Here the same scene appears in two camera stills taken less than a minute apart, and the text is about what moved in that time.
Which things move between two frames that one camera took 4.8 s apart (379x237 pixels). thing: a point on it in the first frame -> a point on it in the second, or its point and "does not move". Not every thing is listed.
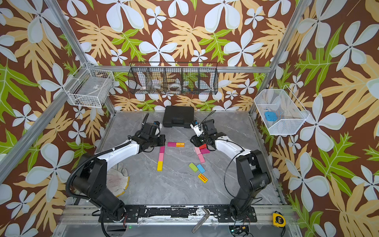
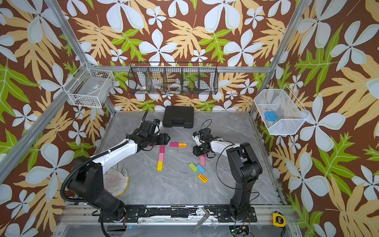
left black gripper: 163,140 does not move
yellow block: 160,166 does not move
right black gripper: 196,141 -> 196,151
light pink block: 161,157 does not move
